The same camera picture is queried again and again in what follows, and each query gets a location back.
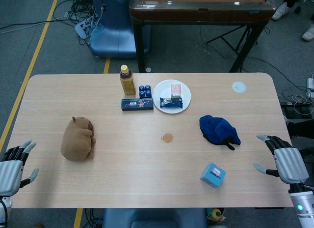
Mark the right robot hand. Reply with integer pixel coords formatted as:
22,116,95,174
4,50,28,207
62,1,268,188
253,134,310,185

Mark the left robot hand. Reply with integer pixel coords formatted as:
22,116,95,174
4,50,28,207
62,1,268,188
0,139,39,197

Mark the blue fluffy cloth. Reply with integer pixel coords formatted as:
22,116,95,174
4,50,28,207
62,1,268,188
199,114,241,150

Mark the brown capybara plush toy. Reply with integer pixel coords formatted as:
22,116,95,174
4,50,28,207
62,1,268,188
60,116,97,162

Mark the light blue cube box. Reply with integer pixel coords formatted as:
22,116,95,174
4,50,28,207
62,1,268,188
200,163,227,189

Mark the white power strip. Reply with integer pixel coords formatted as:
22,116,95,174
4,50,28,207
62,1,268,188
307,77,314,99

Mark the white sneaker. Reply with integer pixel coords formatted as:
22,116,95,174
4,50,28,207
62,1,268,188
301,24,314,42
271,1,290,21

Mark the blue snack wrapper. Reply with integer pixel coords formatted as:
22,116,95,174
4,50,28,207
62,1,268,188
159,96,183,109

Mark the pink card pack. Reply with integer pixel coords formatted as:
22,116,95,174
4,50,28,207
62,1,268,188
170,83,183,97

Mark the black tripod stand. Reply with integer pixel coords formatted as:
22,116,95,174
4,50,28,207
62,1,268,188
205,25,259,57

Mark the dark blue rectangular box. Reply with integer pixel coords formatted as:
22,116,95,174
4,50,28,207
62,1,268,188
121,98,155,113

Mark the white round plate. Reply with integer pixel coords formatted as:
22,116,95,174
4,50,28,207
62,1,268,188
153,79,192,114

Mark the amber tea bottle yellow cap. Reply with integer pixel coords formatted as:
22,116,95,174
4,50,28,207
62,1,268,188
119,65,136,96

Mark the blue robot torso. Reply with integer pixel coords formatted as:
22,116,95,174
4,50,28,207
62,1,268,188
101,208,208,228

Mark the blue battery pack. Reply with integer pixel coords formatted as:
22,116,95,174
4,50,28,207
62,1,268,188
138,84,152,99

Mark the dark wooden game table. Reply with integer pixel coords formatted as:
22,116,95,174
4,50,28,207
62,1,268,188
129,0,276,73

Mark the tangle of black cables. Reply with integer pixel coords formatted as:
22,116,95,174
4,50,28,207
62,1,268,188
65,0,99,46

